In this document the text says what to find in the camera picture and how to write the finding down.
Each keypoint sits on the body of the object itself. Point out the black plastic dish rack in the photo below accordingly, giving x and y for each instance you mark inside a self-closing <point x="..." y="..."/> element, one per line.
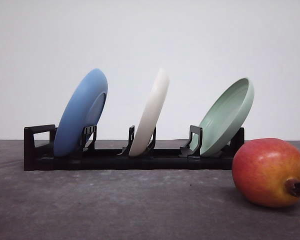
<point x="39" y="153"/>

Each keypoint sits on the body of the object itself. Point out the white plate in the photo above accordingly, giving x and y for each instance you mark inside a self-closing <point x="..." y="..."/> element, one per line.
<point x="150" y="115"/>

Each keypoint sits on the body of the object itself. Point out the blue plate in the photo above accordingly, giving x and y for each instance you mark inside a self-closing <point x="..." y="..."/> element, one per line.
<point x="83" y="109"/>

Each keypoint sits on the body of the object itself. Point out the green plate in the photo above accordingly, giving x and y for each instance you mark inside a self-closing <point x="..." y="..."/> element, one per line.
<point x="224" y="116"/>

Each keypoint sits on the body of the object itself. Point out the red yellow pomegranate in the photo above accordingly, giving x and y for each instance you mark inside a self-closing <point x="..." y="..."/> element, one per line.
<point x="267" y="172"/>

